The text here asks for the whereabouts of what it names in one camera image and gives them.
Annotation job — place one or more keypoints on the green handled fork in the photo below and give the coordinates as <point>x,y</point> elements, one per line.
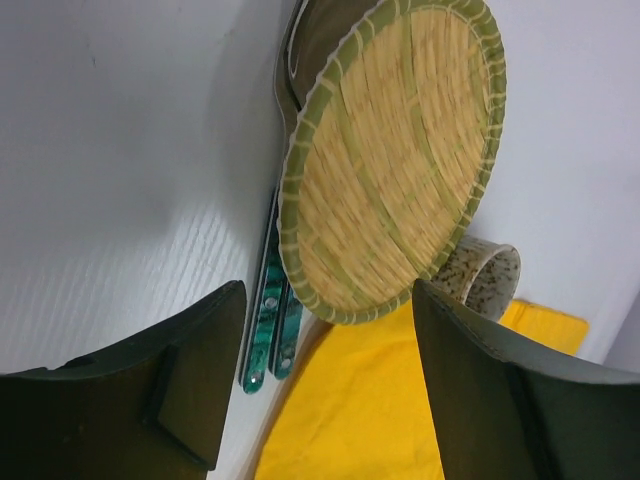
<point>286,333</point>

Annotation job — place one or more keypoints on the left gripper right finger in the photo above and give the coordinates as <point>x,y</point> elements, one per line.
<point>507,407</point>

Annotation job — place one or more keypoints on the speckled ceramic cup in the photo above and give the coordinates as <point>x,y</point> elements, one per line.
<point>481,275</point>

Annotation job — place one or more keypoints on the green handled spoon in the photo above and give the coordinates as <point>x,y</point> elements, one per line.
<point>260,300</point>

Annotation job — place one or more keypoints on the round woven bamboo plate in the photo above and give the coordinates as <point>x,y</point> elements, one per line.
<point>393,113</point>

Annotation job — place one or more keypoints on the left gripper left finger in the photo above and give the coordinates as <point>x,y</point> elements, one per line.
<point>151,406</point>

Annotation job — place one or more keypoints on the yellow cartoon print cloth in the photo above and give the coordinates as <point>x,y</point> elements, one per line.
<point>357,410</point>

